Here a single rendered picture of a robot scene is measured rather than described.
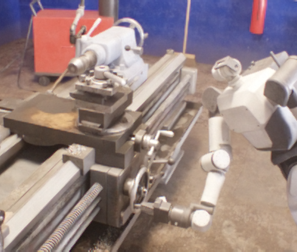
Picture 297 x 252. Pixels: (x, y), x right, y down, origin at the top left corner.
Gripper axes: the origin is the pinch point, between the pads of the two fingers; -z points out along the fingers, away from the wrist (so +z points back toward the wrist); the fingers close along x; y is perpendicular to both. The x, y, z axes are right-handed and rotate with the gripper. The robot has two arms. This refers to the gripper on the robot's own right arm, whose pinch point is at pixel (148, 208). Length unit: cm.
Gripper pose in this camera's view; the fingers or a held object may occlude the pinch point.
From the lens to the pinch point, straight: 183.3
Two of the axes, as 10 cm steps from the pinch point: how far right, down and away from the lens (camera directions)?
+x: -0.1, -8.2, -5.7
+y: -3.5, 5.4, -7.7
